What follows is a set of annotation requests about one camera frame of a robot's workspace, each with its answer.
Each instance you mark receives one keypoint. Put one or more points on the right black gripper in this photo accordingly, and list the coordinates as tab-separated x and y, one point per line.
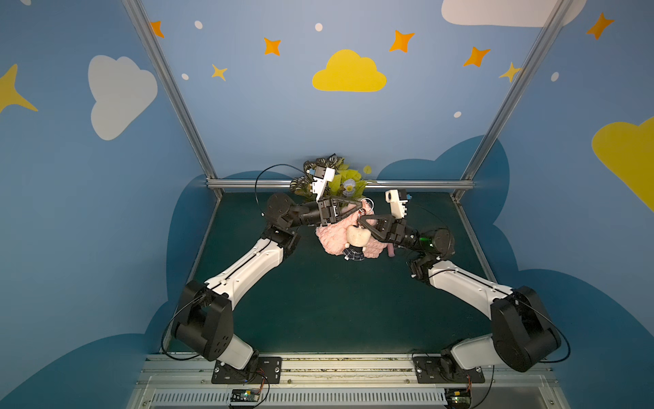
397	230

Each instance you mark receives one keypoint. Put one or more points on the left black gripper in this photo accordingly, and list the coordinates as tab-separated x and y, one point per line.
326	210

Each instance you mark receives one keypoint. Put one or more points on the small doll keychain decoration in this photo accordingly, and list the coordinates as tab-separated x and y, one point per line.
357	241

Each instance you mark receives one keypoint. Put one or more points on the pink puffy bag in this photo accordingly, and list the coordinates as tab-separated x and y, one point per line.
333	239

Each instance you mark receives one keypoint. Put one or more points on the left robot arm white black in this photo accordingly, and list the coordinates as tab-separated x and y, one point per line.
203	320

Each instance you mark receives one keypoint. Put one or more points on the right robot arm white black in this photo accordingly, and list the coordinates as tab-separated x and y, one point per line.
522	333

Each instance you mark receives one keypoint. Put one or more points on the artificial plant bouquet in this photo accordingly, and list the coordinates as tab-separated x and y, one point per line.
348	182

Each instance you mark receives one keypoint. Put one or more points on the back horizontal aluminium bar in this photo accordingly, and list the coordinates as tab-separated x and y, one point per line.
250	184

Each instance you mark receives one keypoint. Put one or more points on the right controller board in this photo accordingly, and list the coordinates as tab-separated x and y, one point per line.
458	399

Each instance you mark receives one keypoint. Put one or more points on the controller board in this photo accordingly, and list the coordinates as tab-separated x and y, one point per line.
247	397
458	399

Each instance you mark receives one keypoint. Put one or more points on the left controller board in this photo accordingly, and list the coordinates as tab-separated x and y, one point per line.
247	397

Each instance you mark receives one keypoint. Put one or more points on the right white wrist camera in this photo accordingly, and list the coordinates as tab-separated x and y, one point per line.
397	200

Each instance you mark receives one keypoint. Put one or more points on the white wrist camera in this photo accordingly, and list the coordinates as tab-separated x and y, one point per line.
320	178
397	200

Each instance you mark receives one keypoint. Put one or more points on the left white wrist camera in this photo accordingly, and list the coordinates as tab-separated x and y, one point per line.
320	178

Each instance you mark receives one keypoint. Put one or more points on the right diagonal aluminium post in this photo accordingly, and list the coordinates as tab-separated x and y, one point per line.
543	43

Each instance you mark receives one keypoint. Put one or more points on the diagonal aluminium post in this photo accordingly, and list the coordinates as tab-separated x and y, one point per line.
139	19
543	43

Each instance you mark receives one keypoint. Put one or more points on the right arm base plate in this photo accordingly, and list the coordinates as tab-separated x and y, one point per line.
437	369

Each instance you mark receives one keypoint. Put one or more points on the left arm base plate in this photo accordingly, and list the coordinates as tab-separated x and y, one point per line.
258	369

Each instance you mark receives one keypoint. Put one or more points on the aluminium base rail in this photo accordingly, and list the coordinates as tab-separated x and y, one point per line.
340	381

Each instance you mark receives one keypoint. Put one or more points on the left diagonal aluminium post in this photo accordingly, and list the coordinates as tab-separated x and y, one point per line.
139	19

